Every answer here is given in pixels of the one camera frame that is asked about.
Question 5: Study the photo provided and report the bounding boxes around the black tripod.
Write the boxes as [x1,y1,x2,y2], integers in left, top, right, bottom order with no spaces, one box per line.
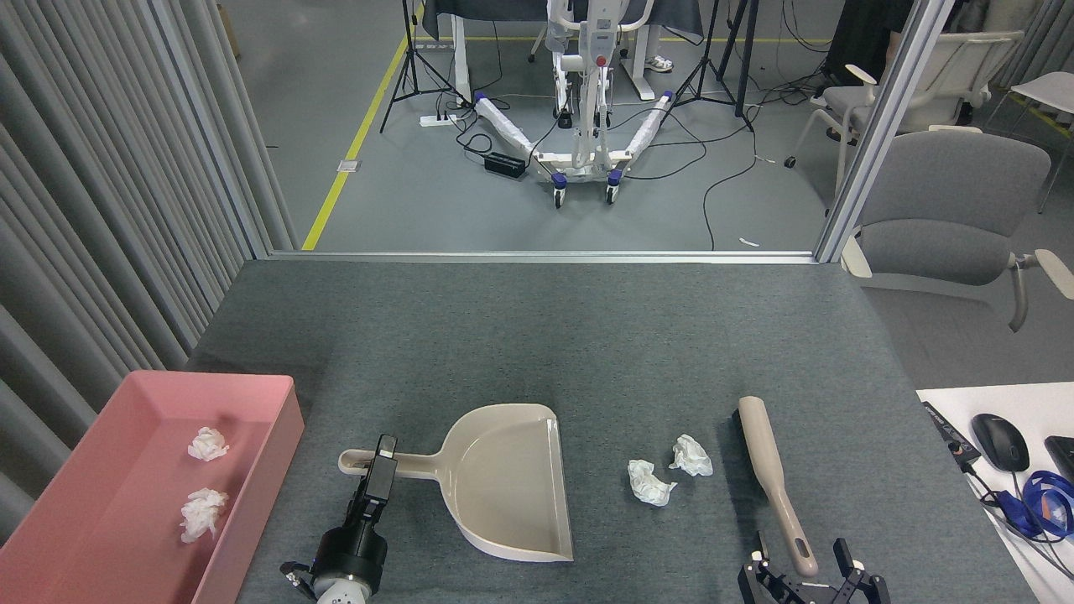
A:
[379,0,471,135]
[671,0,760,133]

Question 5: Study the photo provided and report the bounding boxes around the grey office chair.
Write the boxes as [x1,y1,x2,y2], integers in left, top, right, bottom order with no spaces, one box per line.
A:
[841,126,1074,333]

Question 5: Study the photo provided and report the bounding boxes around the person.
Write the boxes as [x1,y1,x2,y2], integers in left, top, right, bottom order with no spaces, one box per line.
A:
[826,0,915,85]
[642,23,675,74]

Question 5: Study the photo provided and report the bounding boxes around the silver table edge rail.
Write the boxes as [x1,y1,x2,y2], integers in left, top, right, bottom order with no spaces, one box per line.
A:
[268,250,819,265]

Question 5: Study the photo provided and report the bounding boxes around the beige plastic dustpan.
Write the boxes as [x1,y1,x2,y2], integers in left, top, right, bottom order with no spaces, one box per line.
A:
[338,404,575,563]

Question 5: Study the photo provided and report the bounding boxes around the grey cable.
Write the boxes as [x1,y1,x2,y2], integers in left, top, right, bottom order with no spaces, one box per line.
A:
[965,466,1074,581]

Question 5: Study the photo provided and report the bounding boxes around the small white table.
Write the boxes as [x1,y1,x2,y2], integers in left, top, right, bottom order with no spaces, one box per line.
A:
[986,71,1074,215]

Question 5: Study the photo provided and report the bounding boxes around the blue lanyard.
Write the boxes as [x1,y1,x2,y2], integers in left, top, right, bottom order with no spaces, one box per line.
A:
[998,471,1074,539]

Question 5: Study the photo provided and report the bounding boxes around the white wheeled stand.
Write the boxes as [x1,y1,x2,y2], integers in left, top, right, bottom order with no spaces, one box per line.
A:
[472,0,676,208]

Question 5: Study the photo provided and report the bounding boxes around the grey slatted curtain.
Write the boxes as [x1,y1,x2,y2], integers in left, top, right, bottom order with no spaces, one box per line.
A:
[0,0,299,546]

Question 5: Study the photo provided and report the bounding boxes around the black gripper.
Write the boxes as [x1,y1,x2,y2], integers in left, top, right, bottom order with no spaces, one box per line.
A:
[312,434,398,586]
[738,531,890,604]

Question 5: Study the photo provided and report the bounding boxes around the black floor cable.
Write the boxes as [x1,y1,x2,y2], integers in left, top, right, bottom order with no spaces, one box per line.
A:
[701,109,760,251]

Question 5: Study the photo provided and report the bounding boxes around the white office chair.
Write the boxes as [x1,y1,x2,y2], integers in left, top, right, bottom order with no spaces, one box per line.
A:
[785,31,1026,198]

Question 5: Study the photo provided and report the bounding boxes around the black computer mouse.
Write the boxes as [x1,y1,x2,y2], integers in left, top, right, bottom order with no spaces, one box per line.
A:
[972,414,1031,473]

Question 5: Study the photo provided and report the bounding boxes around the white side table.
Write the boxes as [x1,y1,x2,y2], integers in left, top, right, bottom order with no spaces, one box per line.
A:
[916,383,1074,604]

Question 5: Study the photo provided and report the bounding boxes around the slim black device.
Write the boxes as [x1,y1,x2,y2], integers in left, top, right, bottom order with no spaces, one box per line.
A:
[921,401,983,471]

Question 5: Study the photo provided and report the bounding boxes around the silver aluminium post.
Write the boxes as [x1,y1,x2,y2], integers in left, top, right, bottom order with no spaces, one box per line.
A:
[814,0,957,263]

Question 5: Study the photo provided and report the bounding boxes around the pink plastic bin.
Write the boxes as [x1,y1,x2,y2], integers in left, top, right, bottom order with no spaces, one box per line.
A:
[0,371,305,604]

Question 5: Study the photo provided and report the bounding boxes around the beige hand brush black bristles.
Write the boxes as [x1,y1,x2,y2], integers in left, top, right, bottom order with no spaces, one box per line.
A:
[733,396,820,578]

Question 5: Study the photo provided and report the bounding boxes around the black flat item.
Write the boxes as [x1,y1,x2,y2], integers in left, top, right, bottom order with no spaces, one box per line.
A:
[1045,435,1074,487]

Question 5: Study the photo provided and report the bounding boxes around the white paper ball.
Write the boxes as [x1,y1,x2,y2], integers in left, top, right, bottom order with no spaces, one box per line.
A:
[187,426,230,462]
[669,434,714,477]
[180,488,229,544]
[629,459,677,507]

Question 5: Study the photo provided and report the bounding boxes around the white desk with dark cloth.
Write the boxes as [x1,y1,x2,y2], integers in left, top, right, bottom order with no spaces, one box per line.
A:
[420,0,706,106]

